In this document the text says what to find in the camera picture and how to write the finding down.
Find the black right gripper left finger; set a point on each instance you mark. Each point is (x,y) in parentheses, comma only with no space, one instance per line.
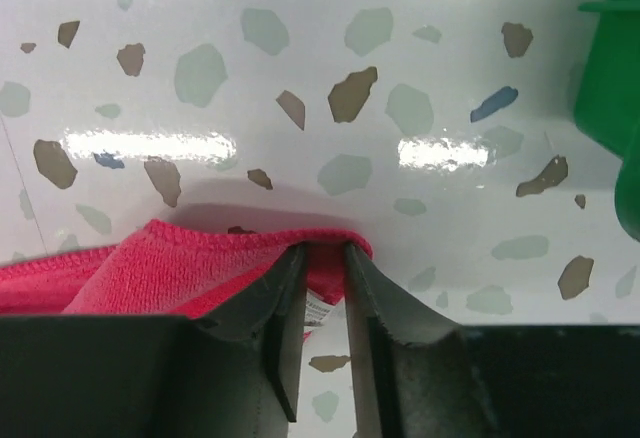
(232,373)

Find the green plastic tray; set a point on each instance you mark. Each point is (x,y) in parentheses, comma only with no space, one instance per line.
(607,104)

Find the pink microfibre towel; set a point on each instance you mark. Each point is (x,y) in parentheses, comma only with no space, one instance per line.
(165,269)

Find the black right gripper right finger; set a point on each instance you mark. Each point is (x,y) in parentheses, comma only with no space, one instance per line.
(417,373)

